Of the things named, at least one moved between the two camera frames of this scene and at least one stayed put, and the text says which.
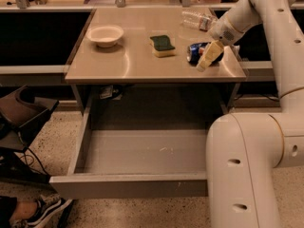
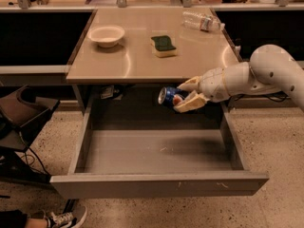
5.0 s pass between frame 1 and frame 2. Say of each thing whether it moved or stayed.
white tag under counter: stayed
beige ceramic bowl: stayed
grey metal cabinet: stayed
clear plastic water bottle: stayed
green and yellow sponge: stayed
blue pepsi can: moved
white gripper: moved
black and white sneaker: moved
